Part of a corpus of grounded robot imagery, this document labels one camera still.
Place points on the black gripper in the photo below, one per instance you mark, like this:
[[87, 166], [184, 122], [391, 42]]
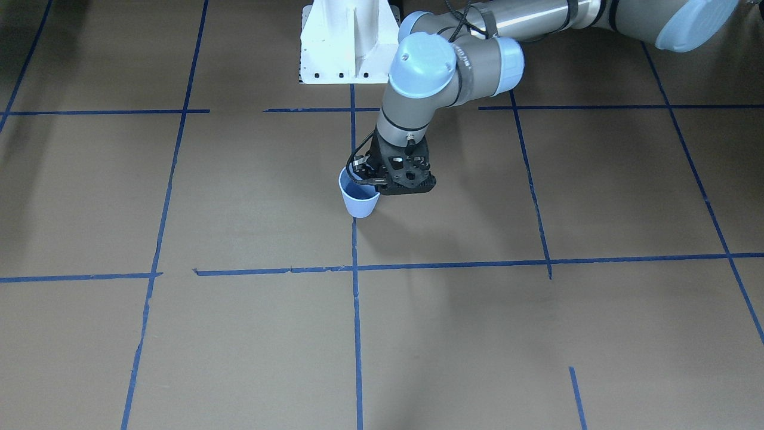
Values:
[[377, 157]]

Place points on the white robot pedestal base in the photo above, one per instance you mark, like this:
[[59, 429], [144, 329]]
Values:
[[348, 42]]

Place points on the blue ribbed plastic cup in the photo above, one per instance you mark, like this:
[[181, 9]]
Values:
[[360, 200]]

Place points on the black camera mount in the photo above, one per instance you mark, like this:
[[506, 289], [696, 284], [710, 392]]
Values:
[[406, 175]]

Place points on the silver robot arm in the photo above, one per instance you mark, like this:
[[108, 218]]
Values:
[[449, 60]]

